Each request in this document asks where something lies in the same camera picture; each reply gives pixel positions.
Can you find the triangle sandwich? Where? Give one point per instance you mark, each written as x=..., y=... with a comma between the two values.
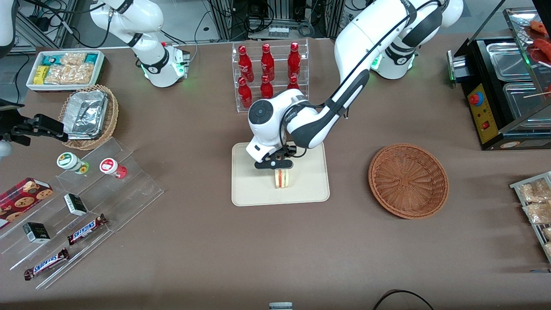
x=283, y=179

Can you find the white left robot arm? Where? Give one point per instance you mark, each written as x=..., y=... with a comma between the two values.
x=366, y=38

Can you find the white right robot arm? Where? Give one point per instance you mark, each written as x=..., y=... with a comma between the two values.
x=137, y=26

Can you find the beige plastic tray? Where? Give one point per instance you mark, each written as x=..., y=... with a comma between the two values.
x=310, y=185

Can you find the oval light wicker basket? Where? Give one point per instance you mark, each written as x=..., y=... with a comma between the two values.
x=112, y=112

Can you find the round brown wicker basket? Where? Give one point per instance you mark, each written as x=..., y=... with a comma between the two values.
x=409, y=181

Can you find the tray of packaged snacks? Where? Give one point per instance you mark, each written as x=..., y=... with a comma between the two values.
x=523, y=183

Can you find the stacked aluminium foil trays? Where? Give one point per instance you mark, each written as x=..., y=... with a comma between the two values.
x=86, y=114

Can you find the green lid cup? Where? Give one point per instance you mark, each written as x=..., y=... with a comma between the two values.
x=69, y=161

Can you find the yellow snack packet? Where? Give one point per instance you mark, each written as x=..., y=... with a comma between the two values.
x=40, y=75

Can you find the clear cracker bag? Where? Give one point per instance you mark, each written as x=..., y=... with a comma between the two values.
x=82, y=74
x=73, y=58
x=58, y=74

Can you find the red cola bottle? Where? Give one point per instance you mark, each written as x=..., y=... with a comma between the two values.
x=245, y=95
x=245, y=64
x=294, y=60
x=267, y=62
x=293, y=83
x=267, y=88

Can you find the teal snack packet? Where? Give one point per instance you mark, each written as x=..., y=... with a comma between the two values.
x=91, y=58
x=51, y=59

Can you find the red cookie box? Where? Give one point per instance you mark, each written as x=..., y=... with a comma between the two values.
x=21, y=200

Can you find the red lid cup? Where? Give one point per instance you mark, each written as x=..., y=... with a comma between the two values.
x=109, y=166

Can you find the white snack tub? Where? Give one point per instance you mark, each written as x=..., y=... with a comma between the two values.
x=101, y=64

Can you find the small black box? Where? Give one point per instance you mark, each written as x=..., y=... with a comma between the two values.
x=36, y=233
x=75, y=204

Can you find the clear acrylic bottle rack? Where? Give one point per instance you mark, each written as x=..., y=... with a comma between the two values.
x=277, y=56

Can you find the clear acrylic stepped display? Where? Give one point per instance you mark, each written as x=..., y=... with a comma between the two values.
x=129, y=189

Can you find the Snickers chocolate bar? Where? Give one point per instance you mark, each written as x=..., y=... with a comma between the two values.
x=46, y=263
x=86, y=229

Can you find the white power strip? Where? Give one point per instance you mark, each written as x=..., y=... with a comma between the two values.
x=278, y=31

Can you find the small grey white object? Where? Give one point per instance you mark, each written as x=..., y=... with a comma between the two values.
x=280, y=306

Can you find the black food warmer appliance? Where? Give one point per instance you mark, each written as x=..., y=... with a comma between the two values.
x=484, y=114

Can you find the steel warmer pan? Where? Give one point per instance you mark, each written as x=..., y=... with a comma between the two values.
x=510, y=60
x=523, y=101

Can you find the clear pastry bag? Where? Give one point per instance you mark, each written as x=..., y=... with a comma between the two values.
x=548, y=249
x=546, y=233
x=538, y=213
x=536, y=191

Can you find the red sausage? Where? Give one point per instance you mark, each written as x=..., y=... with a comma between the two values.
x=543, y=49
x=540, y=26

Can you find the aluminium frame rack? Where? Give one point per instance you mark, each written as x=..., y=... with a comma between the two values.
x=226, y=19

